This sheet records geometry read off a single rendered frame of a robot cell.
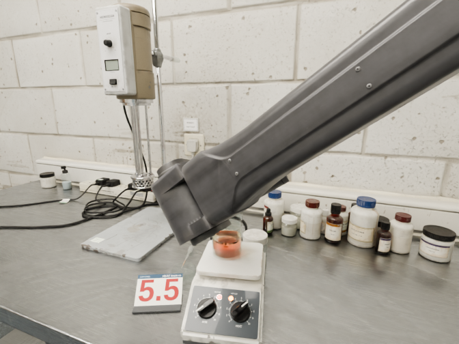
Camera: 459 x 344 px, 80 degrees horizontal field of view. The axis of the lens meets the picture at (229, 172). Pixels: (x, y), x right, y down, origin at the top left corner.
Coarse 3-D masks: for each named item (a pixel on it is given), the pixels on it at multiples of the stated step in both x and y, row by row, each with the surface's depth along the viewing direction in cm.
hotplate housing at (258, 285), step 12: (264, 264) 55; (204, 276) 51; (216, 276) 51; (264, 276) 54; (192, 288) 49; (228, 288) 48; (240, 288) 48; (252, 288) 48; (192, 336) 43; (204, 336) 43; (216, 336) 43; (228, 336) 43
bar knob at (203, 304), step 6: (204, 300) 46; (210, 300) 45; (198, 306) 44; (204, 306) 44; (210, 306) 45; (216, 306) 46; (198, 312) 44; (204, 312) 45; (210, 312) 45; (204, 318) 44
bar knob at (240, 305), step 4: (236, 304) 45; (240, 304) 44; (244, 304) 44; (248, 304) 45; (232, 308) 45; (236, 308) 44; (240, 308) 44; (244, 308) 44; (248, 308) 45; (232, 312) 43; (236, 312) 43; (240, 312) 44; (244, 312) 44; (248, 312) 44; (232, 316) 43; (236, 316) 43; (240, 316) 44; (244, 316) 44; (248, 316) 44; (236, 320) 44; (240, 320) 44; (244, 320) 44
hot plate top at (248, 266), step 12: (204, 252) 55; (252, 252) 55; (204, 264) 51; (216, 264) 51; (228, 264) 51; (240, 264) 51; (252, 264) 51; (228, 276) 49; (240, 276) 48; (252, 276) 48
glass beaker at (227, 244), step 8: (240, 216) 54; (232, 224) 51; (240, 224) 52; (224, 232) 51; (232, 232) 51; (240, 232) 53; (216, 240) 52; (224, 240) 51; (232, 240) 52; (240, 240) 53; (216, 248) 53; (224, 248) 52; (232, 248) 52; (240, 248) 54; (216, 256) 53; (224, 256) 52; (232, 256) 52
